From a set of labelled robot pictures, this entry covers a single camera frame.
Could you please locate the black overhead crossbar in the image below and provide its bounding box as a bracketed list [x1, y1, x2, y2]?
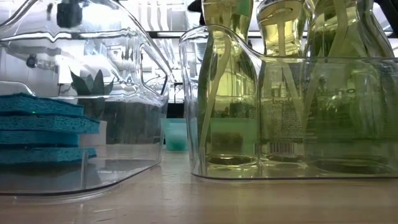
[148, 30, 398, 39]

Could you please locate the green plant in white pot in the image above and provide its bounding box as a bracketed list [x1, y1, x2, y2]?
[70, 68, 116, 147]

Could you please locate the clear plastic bin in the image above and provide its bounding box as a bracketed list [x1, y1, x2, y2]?
[0, 0, 174, 200]
[178, 24, 398, 183]

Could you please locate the clear yellow-green soap bottle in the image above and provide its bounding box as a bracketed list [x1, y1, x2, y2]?
[303, 0, 398, 175]
[256, 0, 307, 163]
[197, 0, 264, 178]

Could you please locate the black round background device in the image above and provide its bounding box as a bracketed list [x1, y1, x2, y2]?
[25, 54, 40, 68]

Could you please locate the teal plastic sink caddy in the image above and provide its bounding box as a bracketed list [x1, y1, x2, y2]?
[164, 117, 200, 152]

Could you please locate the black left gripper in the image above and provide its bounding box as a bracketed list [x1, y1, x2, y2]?
[57, 0, 83, 28]

